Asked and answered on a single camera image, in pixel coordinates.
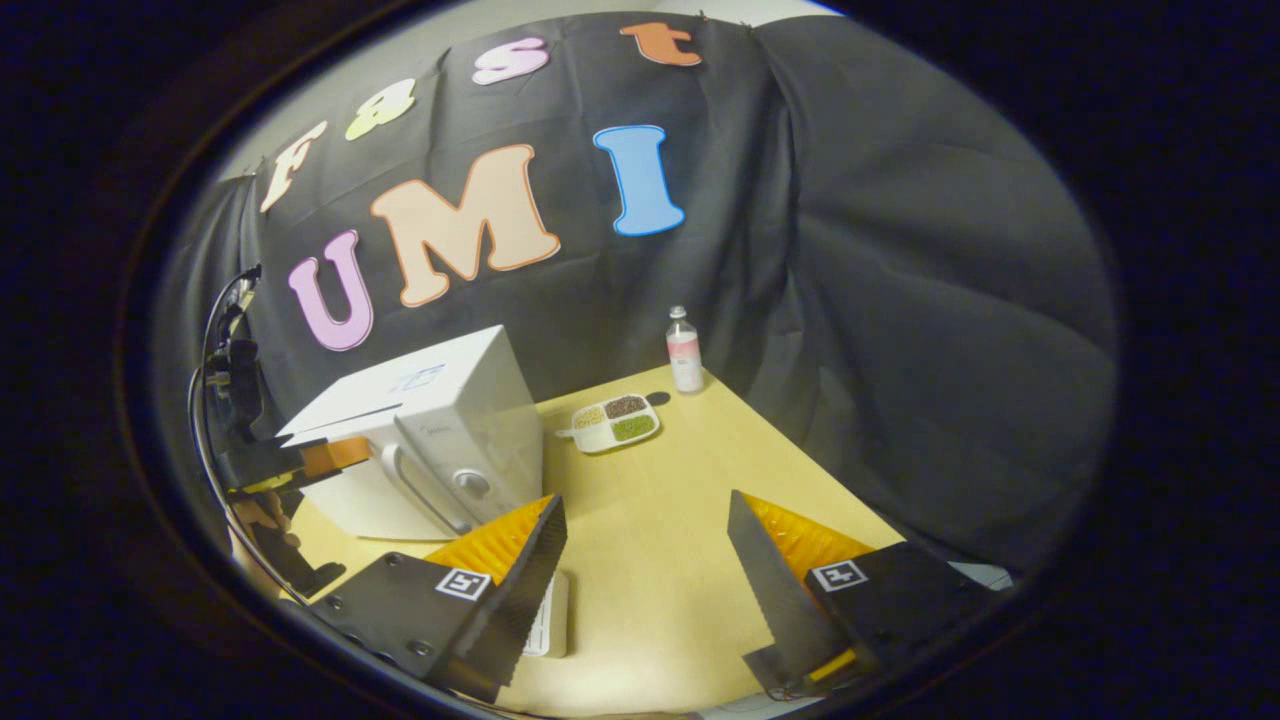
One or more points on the clear bottle with pink label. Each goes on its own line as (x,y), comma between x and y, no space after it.
(685,352)

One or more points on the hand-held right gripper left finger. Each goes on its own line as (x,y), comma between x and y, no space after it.
(520,590)

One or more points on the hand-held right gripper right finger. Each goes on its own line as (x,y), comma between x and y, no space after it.
(770,580)

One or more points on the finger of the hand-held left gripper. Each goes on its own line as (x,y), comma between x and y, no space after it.
(335,455)

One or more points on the white divided plate of grains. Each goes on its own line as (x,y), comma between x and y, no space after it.
(612,424)

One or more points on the black backdrop cloth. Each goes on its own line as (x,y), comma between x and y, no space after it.
(900,300)

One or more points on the white microwave oven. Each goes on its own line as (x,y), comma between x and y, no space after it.
(440,420)

